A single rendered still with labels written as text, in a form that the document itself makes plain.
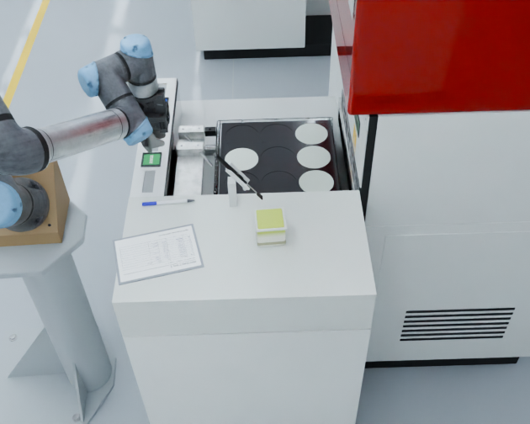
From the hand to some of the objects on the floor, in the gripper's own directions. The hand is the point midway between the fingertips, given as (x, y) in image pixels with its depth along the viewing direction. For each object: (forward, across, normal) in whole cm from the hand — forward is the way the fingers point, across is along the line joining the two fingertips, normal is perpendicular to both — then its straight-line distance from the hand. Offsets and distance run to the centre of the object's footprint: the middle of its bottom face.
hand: (147, 148), depth 191 cm
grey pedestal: (+100, -14, +45) cm, 111 cm away
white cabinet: (+100, -2, -26) cm, 104 cm away
